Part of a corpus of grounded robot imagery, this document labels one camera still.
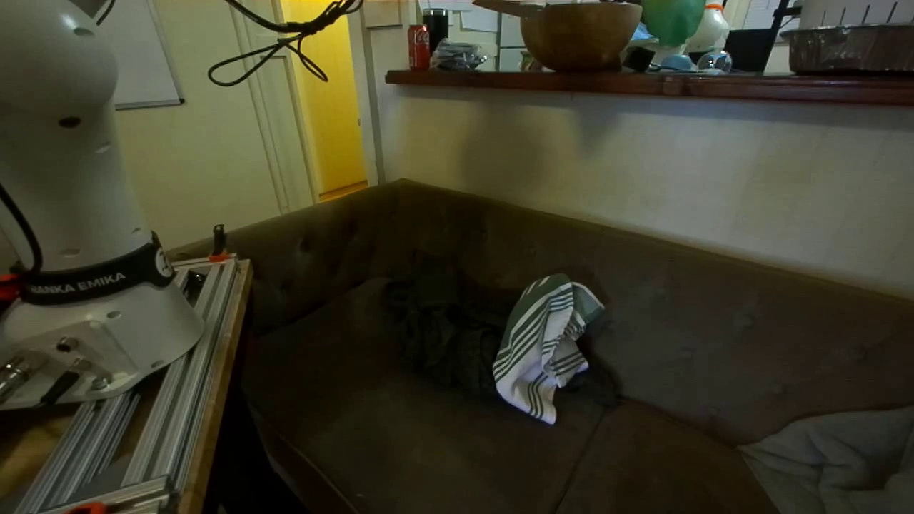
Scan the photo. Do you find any round wooden bowl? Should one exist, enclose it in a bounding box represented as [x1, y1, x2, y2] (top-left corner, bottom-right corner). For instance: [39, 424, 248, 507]
[518, 0, 646, 75]

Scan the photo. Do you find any red can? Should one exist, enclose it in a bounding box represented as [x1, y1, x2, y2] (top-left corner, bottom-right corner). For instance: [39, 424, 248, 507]
[409, 24, 433, 75]

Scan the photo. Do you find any grey pillow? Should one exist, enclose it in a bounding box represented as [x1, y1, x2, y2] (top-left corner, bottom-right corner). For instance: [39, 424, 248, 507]
[741, 404, 914, 514]

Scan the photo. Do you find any brown sofa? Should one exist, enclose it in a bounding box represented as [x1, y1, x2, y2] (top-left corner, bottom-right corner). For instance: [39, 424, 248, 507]
[165, 178, 914, 514]

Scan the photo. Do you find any white striped cloth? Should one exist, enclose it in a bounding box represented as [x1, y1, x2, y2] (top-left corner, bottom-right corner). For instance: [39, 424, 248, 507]
[492, 273, 609, 428]

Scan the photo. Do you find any whiteboard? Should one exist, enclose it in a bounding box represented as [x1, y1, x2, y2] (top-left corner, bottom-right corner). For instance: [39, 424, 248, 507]
[88, 0, 189, 115]

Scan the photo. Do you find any black stand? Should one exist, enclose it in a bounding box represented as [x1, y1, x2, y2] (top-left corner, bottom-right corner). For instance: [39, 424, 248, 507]
[725, 0, 805, 75]

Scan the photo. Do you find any grey crumpled bag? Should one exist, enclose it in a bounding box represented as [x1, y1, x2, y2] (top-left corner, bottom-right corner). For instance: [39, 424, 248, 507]
[431, 40, 485, 75]

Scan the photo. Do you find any green ball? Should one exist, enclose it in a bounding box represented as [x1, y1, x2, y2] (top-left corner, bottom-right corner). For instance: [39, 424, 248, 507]
[641, 0, 708, 50]

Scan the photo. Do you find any blue cloth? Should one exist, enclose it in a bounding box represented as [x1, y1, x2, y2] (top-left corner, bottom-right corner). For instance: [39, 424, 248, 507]
[655, 50, 699, 78]

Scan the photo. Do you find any black cable at arm base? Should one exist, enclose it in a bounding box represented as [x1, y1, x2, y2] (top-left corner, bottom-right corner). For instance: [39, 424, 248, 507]
[0, 184, 46, 281]

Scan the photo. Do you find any orange black clamp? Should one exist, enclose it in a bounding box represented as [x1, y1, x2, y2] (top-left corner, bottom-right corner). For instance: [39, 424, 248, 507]
[208, 223, 234, 265]

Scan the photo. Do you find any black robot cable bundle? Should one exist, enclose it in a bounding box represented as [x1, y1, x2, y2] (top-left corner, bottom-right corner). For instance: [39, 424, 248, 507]
[206, 0, 368, 88]

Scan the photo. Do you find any yellow door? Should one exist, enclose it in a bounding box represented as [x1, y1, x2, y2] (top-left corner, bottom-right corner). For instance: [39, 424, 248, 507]
[281, 0, 372, 205]

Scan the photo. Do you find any aluminium frame robot table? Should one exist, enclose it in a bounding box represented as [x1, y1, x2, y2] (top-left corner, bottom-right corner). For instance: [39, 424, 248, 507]
[0, 255, 258, 514]

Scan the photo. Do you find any dark wooden counter ledge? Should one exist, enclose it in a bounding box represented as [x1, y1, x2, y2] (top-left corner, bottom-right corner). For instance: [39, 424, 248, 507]
[382, 65, 914, 108]

